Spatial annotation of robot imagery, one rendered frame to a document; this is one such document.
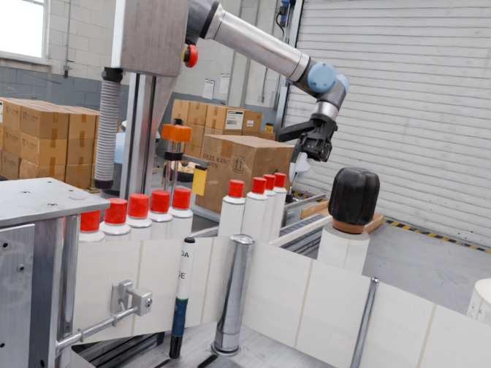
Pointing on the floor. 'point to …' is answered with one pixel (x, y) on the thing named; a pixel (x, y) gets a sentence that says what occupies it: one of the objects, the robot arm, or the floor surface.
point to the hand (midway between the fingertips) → (290, 177)
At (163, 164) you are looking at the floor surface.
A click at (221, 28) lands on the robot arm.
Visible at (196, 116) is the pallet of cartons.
